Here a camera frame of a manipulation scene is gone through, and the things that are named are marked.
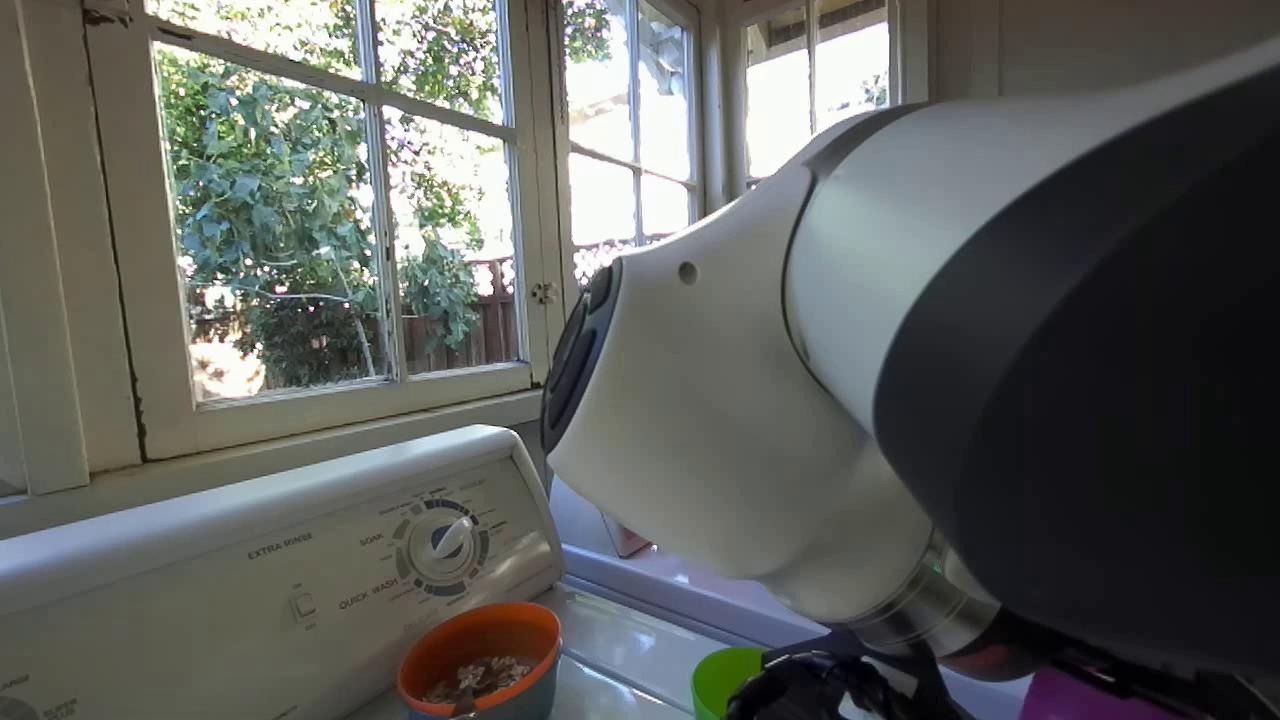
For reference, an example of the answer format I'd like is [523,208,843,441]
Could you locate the purple plastic cup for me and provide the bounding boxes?
[1022,666,1191,720]

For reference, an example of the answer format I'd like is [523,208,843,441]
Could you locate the green plastic cup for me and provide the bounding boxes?
[688,646,778,720]

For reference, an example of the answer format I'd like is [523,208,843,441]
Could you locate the brown wooden lattice fence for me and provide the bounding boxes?
[396,252,523,375]

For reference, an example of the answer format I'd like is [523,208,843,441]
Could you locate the white framed window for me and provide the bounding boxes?
[545,0,731,294]
[77,0,575,464]
[724,0,931,191]

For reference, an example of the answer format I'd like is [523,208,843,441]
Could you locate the round washer dial knob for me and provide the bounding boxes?
[393,497,494,597]

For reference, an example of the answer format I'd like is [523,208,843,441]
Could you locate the orange bowl with grey outside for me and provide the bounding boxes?
[393,597,568,720]

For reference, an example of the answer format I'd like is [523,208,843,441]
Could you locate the green leafy trees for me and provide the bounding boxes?
[153,0,518,398]

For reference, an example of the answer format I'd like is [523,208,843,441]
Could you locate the white washing machine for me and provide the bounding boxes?
[0,420,753,720]

